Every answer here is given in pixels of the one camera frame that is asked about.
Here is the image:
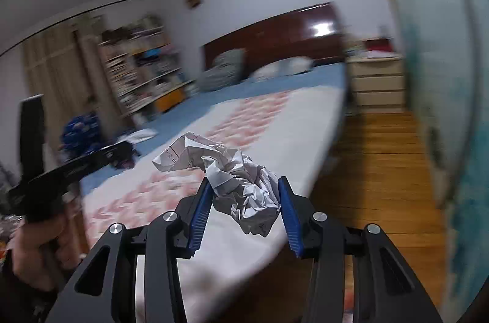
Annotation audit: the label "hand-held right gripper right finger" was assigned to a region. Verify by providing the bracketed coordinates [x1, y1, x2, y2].
[278, 176, 444, 323]

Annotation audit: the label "red item on dresser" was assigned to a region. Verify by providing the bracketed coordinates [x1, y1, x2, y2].
[362, 38, 395, 55]

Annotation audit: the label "blue bed sheet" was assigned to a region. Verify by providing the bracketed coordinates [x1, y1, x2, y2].
[79, 62, 347, 202]

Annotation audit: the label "person's left hand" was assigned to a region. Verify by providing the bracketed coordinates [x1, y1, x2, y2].
[12, 211, 79, 290]

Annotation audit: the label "grey striped pillow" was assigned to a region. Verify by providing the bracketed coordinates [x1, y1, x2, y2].
[198, 48, 248, 93]

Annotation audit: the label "white and blue pillow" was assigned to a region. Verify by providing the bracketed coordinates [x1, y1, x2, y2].
[251, 57, 314, 82]

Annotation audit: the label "black curtain rod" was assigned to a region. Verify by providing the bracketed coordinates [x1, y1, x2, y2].
[0, 0, 150, 57]

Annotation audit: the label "white blanket with pink pattern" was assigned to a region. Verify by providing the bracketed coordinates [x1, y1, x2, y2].
[82, 83, 345, 323]

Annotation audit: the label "printed white paper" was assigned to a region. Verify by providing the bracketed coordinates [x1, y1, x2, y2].
[152, 132, 282, 237]

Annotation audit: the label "orange box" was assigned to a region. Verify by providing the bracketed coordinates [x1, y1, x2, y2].
[156, 89, 185, 112]

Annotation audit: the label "blue patterned bag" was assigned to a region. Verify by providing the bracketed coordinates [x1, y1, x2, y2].
[60, 110, 102, 156]

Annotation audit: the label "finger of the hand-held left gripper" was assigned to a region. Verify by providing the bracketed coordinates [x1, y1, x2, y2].
[66, 141, 136, 187]

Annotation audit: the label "white bookshelf with books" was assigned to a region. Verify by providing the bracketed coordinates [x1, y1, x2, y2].
[97, 15, 194, 126]

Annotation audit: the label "person's left forearm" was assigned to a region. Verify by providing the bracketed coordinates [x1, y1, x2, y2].
[0, 250, 59, 323]

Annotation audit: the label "beige curtains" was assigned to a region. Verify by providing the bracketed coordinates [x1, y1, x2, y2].
[21, 15, 108, 164]

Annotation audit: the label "cream drawer dresser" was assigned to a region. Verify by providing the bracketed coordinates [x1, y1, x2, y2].
[345, 53, 406, 114]

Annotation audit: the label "dark red wooden headboard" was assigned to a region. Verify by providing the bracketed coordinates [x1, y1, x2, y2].
[202, 1, 347, 80]

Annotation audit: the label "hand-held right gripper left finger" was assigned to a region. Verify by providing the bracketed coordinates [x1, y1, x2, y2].
[46, 178, 213, 323]

